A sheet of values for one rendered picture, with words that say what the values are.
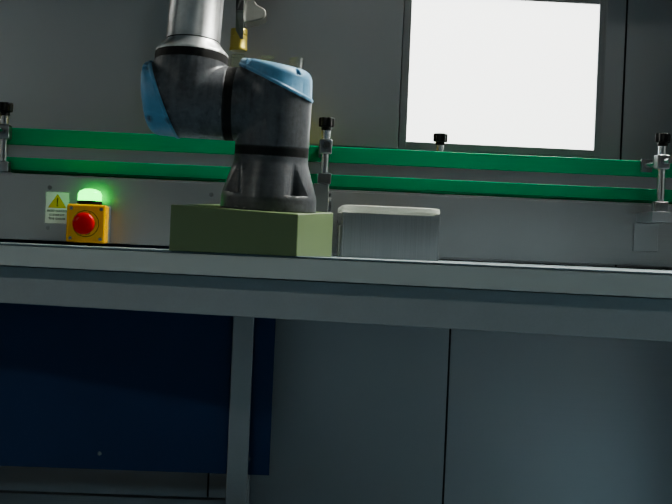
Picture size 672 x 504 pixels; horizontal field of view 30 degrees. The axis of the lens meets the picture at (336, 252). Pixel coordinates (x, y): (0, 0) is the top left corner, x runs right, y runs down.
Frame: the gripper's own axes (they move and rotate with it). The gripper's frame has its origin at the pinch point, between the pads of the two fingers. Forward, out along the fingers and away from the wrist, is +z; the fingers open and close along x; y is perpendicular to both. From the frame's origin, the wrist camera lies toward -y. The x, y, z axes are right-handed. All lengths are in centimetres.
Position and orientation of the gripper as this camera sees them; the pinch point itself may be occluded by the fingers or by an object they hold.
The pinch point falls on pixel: (238, 33)
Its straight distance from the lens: 254.6
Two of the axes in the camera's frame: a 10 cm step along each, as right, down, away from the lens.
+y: 10.0, 0.4, 0.2
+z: -0.4, 10.0, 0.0
